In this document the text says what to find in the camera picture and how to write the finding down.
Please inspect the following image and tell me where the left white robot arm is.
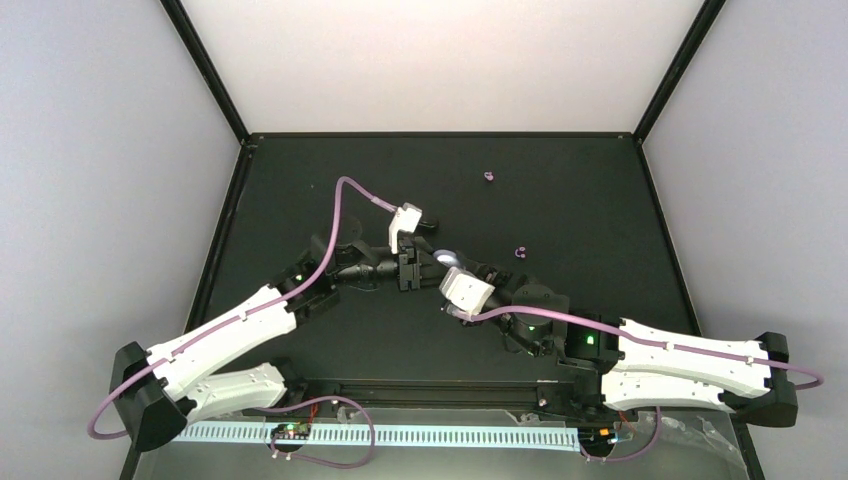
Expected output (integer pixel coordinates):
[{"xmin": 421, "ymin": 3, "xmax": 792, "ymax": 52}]
[{"xmin": 110, "ymin": 217, "xmax": 446, "ymax": 452}]

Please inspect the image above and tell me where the white slotted cable duct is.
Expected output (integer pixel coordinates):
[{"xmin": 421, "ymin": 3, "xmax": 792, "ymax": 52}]
[{"xmin": 175, "ymin": 421, "xmax": 580, "ymax": 452}]

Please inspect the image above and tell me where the black earbud charging case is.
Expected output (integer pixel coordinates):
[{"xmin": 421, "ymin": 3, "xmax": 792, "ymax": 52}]
[{"xmin": 416, "ymin": 217, "xmax": 440, "ymax": 233}]

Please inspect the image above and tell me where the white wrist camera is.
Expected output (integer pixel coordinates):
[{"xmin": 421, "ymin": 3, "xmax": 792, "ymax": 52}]
[
  {"xmin": 439, "ymin": 267, "xmax": 495, "ymax": 319},
  {"xmin": 388, "ymin": 203, "xmax": 423, "ymax": 255}
]

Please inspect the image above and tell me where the small circuit board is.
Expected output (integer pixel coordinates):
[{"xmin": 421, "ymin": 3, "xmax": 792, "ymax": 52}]
[{"xmin": 271, "ymin": 422, "xmax": 312, "ymax": 442}]

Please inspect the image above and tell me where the purple cable loop front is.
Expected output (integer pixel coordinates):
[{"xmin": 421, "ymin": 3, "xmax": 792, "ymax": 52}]
[{"xmin": 268, "ymin": 396, "xmax": 378, "ymax": 472}]

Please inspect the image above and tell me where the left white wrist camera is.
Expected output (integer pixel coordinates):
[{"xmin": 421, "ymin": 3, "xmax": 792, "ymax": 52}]
[{"xmin": 388, "ymin": 203, "xmax": 423, "ymax": 255}]

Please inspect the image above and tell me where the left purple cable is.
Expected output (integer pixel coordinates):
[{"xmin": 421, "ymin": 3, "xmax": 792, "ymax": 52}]
[{"xmin": 87, "ymin": 176, "xmax": 399, "ymax": 441}]

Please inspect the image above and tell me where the clear plastic bag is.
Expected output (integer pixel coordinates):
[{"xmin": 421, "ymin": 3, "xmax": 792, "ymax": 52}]
[{"xmin": 610, "ymin": 410, "xmax": 749, "ymax": 479}]

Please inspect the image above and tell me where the black front rail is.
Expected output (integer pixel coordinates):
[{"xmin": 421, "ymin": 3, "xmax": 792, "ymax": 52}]
[{"xmin": 295, "ymin": 379, "xmax": 582, "ymax": 409}]

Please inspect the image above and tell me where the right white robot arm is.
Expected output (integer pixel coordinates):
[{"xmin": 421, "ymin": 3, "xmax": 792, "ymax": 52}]
[{"xmin": 440, "ymin": 262, "xmax": 798, "ymax": 428}]

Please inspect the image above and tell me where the lavender earbud charging case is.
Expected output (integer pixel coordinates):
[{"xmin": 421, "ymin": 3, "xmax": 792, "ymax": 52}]
[{"xmin": 432, "ymin": 249, "xmax": 464, "ymax": 269}]

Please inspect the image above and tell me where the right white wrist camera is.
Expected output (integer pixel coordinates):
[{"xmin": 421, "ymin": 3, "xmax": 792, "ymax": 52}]
[{"xmin": 439, "ymin": 267, "xmax": 495, "ymax": 319}]

